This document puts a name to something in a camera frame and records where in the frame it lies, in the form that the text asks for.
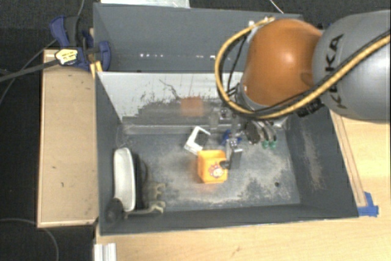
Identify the white plastic bracket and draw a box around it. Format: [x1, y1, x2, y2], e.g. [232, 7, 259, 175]
[183, 126, 211, 154]

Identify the small blue toy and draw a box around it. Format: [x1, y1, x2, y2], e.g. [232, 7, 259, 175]
[221, 129, 243, 145]

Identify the grey metal bin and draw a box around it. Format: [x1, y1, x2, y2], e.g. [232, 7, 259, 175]
[92, 2, 360, 237]

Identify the grey-brown toy animal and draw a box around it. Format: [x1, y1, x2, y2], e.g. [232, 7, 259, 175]
[123, 158, 167, 219]

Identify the white oval dish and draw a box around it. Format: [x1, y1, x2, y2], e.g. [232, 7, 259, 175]
[113, 147, 136, 213]

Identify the pale wood board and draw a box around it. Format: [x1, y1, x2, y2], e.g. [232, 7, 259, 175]
[37, 48, 100, 229]

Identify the orange square cup with print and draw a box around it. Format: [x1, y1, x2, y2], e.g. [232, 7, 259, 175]
[196, 149, 229, 185]

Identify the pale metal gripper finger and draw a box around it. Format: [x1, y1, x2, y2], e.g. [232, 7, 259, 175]
[221, 143, 232, 170]
[228, 138, 244, 171]

